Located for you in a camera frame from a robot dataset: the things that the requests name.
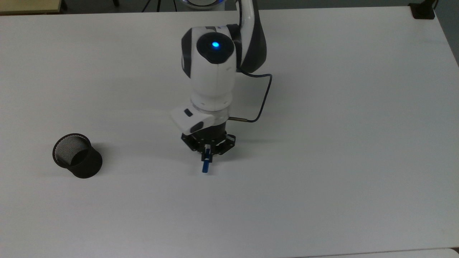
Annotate black tripod legs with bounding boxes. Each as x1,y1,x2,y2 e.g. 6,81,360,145
141,0,180,13

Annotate black mesh pen cup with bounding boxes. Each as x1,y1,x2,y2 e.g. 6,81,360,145
52,133,103,179

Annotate black table clamp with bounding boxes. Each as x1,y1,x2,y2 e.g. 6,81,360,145
408,0,436,20

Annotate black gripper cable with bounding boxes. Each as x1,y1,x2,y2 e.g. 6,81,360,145
229,70,273,123

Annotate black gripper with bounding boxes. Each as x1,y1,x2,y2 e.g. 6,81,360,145
181,121,236,162

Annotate wooden desk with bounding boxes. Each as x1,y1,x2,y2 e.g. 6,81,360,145
0,0,63,15

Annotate blue and white marker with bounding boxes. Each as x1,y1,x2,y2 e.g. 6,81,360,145
202,144,213,174

